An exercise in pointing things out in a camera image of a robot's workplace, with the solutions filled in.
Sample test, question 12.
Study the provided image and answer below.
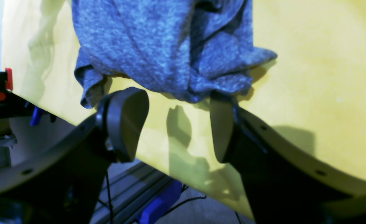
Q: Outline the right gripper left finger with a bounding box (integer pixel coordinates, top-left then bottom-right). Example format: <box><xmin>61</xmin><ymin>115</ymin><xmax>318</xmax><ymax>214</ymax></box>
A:
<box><xmin>0</xmin><ymin>87</ymin><xmax>149</xmax><ymax>224</ymax></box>

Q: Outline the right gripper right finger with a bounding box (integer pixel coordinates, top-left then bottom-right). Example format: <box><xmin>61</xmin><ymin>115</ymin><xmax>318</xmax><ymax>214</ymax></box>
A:
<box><xmin>209</xmin><ymin>93</ymin><xmax>366</xmax><ymax>224</ymax></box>

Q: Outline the grey long-sleeve shirt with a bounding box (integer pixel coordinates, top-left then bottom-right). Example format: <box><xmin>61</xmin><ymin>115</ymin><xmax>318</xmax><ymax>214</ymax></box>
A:
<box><xmin>71</xmin><ymin>0</ymin><xmax>278</xmax><ymax>109</ymax></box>

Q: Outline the yellow table cloth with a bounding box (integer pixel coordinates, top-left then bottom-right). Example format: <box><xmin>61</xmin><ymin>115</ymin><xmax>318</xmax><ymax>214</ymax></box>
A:
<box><xmin>2</xmin><ymin>0</ymin><xmax>366</xmax><ymax>218</ymax></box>

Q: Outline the red black clamp right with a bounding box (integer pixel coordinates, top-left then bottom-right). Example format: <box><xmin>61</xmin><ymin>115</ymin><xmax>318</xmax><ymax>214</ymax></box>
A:
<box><xmin>0</xmin><ymin>68</ymin><xmax>14</xmax><ymax>102</ymax></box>

